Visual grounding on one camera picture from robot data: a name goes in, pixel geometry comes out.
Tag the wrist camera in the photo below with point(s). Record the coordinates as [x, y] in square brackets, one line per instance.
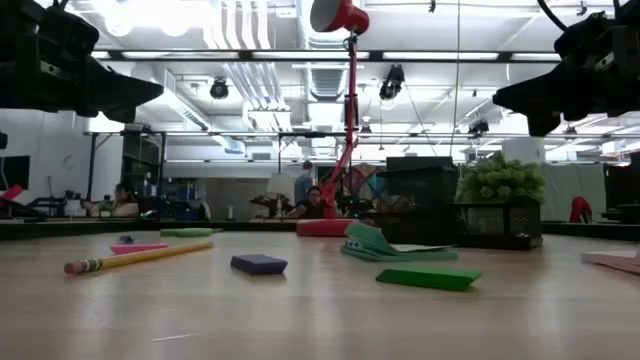
[582, 35]
[65, 30]

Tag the white container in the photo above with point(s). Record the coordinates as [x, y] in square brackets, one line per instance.
[73, 207]

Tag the red slanted background object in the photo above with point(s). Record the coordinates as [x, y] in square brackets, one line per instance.
[11, 194]

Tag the yellow pencil pink eraser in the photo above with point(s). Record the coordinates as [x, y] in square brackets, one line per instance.
[145, 256]

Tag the black aluminium rig frame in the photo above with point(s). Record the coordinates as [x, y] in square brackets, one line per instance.
[150, 229]

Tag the green rectangular eraser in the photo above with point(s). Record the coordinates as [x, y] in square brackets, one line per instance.
[428, 278]

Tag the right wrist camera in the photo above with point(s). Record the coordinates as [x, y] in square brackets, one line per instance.
[582, 35]

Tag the small blue white clip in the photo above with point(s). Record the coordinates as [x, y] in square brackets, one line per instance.
[352, 245]

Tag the black ceiling spotlight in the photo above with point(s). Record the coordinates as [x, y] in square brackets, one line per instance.
[219, 89]
[391, 82]
[478, 126]

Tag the red rounded object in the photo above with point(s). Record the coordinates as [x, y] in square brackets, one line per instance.
[580, 210]

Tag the colourful patterned kite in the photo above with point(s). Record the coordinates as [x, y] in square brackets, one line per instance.
[367, 182]

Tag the person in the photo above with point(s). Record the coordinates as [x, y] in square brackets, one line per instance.
[303, 182]
[120, 200]
[312, 205]

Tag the small green potted plant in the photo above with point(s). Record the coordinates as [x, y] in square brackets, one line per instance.
[105, 206]

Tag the green artificial plant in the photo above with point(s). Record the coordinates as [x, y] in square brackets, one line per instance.
[500, 182]

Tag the pale green curtain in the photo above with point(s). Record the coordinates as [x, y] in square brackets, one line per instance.
[560, 185]

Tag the blue rectangular eraser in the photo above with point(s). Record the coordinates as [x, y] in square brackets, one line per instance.
[258, 263]

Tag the black equipment rack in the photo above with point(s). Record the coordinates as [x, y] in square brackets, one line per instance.
[622, 185]

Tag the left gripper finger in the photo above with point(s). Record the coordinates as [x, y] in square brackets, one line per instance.
[145, 100]
[115, 85]

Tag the black mesh desk organizer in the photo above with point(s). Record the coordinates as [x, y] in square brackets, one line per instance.
[420, 200]

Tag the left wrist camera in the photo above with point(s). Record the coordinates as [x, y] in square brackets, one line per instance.
[65, 30]

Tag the small pink plastic clip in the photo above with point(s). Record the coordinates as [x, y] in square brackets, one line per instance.
[137, 248]

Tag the black shelving unit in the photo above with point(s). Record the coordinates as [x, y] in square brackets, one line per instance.
[142, 165]

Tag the green sticky note pad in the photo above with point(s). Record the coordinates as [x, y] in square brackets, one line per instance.
[400, 255]

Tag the background black robot arm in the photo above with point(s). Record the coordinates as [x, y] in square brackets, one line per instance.
[262, 201]

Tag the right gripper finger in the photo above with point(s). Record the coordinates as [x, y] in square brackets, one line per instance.
[540, 110]
[542, 90]

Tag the red desk lamp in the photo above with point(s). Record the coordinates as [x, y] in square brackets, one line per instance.
[352, 100]

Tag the small blue binder clip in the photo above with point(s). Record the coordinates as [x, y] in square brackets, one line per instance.
[126, 239]

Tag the black monitor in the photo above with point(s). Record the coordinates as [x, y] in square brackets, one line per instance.
[15, 172]

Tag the blue storage bins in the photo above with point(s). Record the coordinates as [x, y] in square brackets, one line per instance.
[187, 192]

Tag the white shade table lamp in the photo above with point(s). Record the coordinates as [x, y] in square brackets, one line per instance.
[280, 184]

